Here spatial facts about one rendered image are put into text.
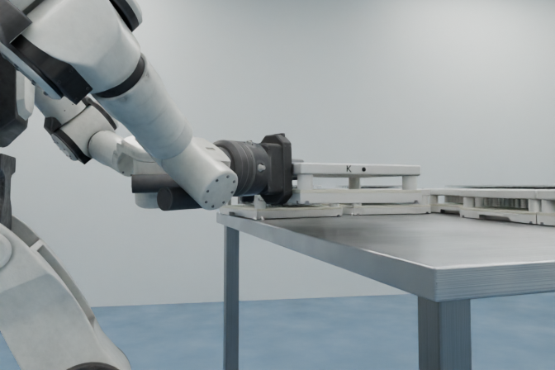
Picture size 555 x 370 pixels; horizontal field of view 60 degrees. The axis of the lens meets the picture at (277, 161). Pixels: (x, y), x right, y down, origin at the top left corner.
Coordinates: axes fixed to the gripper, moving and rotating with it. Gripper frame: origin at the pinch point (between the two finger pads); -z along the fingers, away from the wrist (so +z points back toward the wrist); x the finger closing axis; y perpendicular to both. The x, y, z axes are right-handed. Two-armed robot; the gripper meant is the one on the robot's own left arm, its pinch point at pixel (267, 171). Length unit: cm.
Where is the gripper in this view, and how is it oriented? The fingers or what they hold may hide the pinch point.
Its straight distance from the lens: 98.4
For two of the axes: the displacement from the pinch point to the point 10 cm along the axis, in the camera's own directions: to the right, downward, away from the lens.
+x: 0.2, 10.0, -0.4
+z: -9.8, 0.1, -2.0
